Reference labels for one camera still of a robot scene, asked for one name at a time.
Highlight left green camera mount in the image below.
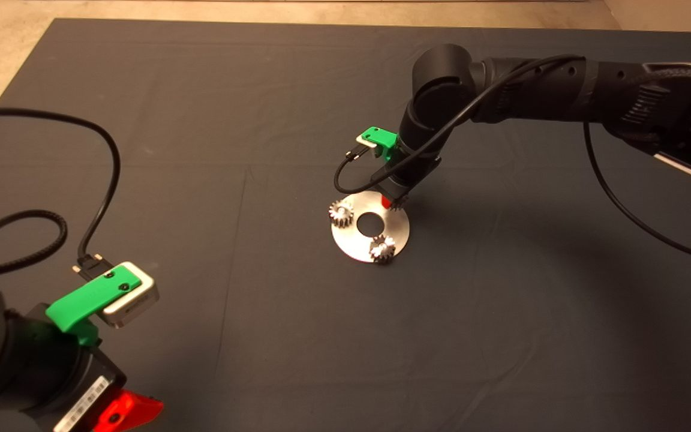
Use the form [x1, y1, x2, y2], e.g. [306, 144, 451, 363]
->
[46, 267, 142, 347]

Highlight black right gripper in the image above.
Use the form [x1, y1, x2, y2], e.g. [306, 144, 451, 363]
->
[372, 144, 442, 210]

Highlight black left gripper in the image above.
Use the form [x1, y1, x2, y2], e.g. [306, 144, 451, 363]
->
[7, 303, 165, 432]

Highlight right silver camera box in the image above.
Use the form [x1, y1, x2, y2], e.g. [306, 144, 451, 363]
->
[356, 133, 382, 160]

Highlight dark grey table cloth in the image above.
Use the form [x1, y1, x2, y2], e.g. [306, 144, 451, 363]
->
[0, 20, 691, 432]

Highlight right green camera mount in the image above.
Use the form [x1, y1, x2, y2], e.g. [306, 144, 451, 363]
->
[362, 127, 398, 164]

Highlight left braided black cable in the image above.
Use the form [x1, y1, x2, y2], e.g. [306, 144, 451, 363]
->
[0, 209, 68, 281]

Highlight silver camera box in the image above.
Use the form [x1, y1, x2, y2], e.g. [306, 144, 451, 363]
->
[356, 133, 382, 160]
[101, 262, 160, 329]

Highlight thin black cable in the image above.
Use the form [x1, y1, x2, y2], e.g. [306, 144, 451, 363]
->
[0, 108, 122, 277]
[334, 54, 691, 269]

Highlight round metal carrier plate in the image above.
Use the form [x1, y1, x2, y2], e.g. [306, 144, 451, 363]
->
[331, 192, 411, 263]

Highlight left silver camera box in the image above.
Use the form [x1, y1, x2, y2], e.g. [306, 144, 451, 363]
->
[101, 262, 160, 329]

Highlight right thin black cable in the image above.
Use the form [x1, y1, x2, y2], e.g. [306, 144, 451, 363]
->
[334, 54, 691, 269]

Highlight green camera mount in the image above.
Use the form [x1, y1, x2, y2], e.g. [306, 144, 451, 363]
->
[362, 127, 398, 164]
[46, 267, 142, 347]

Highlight left thin black cable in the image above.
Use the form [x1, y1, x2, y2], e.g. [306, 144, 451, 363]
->
[0, 108, 122, 277]

